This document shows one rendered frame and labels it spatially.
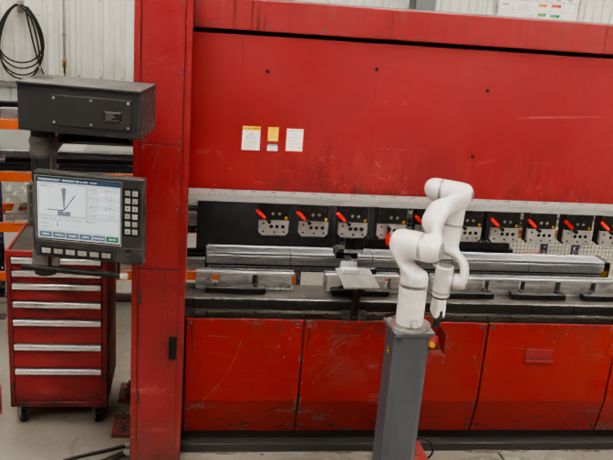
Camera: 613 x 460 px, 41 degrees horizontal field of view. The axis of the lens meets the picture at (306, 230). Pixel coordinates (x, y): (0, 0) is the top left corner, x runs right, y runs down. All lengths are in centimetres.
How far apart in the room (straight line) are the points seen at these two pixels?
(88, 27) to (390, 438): 542
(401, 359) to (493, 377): 105
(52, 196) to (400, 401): 171
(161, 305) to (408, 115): 150
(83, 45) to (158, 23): 444
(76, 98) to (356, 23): 136
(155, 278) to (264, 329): 62
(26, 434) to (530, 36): 327
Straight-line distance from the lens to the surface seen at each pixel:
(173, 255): 385
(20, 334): 449
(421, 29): 397
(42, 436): 464
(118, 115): 328
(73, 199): 339
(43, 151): 351
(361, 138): 399
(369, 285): 399
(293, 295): 412
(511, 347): 446
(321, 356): 421
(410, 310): 350
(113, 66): 808
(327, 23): 387
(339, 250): 437
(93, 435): 461
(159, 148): 372
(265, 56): 387
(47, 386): 460
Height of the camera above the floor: 241
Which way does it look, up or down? 17 degrees down
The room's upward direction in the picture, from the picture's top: 4 degrees clockwise
